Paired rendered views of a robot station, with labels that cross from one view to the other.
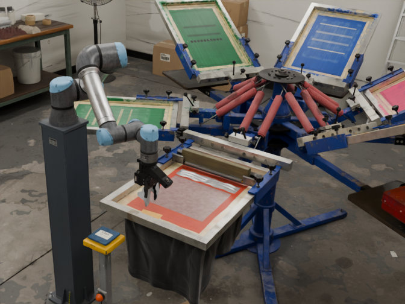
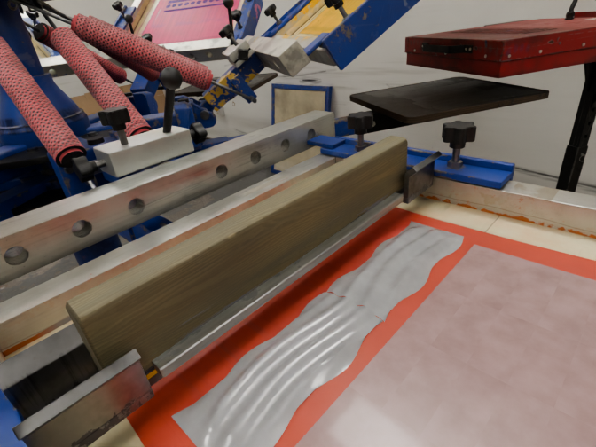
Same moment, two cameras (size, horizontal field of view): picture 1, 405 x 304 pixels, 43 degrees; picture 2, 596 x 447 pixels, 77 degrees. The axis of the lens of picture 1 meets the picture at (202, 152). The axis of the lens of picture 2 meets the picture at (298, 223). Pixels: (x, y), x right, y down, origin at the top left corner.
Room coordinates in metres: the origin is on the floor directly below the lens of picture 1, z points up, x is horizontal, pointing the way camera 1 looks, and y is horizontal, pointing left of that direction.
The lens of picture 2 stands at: (2.34, 0.24, 1.21)
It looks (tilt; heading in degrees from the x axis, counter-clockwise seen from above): 29 degrees down; 288
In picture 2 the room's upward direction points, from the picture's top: 7 degrees counter-clockwise
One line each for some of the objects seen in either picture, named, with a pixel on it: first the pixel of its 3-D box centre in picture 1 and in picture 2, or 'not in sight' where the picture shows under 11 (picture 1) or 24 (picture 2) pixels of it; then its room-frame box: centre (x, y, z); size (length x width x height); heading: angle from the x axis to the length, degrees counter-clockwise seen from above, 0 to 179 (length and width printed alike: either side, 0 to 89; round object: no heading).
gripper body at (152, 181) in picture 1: (147, 172); not in sight; (1.95, 0.23, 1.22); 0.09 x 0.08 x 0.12; 61
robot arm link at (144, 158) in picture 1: (148, 155); not in sight; (1.95, 0.23, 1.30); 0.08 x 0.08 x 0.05
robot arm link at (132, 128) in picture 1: (135, 131); not in sight; (2.03, 0.30, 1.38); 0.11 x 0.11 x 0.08; 34
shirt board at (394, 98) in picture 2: (344, 176); (309, 129); (2.62, -0.83, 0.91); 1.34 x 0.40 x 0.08; 31
